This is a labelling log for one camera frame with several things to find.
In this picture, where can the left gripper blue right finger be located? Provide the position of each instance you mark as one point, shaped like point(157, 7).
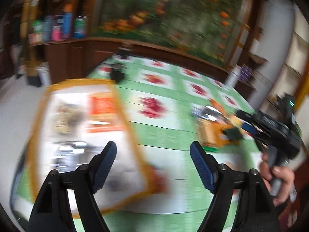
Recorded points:
point(207, 167)

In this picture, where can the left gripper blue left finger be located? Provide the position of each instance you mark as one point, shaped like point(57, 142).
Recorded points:
point(100, 166)

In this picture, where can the large silver foil snack bag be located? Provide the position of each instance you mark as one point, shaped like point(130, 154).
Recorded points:
point(69, 155)

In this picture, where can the right hand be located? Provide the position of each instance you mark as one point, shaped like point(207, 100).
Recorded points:
point(284, 173)

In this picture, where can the orange biscuit pack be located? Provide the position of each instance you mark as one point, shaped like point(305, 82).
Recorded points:
point(217, 134)

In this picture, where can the orange cracker packet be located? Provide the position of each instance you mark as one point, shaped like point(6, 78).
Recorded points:
point(101, 113)

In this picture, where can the small silver foil bag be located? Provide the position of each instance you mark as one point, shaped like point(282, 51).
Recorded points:
point(207, 113)

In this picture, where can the dark snack clear bag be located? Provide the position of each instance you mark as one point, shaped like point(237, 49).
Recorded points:
point(67, 118)

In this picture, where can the orange snack sachet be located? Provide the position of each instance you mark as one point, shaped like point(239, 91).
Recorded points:
point(217, 106)

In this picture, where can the purple bottle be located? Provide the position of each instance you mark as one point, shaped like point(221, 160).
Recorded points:
point(245, 74)

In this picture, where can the white spray bottle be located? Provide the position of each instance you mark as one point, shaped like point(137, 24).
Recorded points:
point(233, 77)

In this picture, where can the green floral tablecloth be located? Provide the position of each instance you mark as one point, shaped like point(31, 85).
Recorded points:
point(158, 98)

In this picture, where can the black cylindrical container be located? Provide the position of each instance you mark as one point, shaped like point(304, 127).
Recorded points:
point(117, 73)

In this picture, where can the small black container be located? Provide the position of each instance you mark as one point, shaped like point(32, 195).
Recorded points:
point(124, 51)

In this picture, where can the flower painting glass panel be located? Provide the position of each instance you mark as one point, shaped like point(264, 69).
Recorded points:
point(207, 29)

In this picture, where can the pink bottle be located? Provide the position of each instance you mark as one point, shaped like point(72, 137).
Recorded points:
point(56, 33)

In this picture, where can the blue bottle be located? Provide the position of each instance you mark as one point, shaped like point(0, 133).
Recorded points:
point(67, 18)

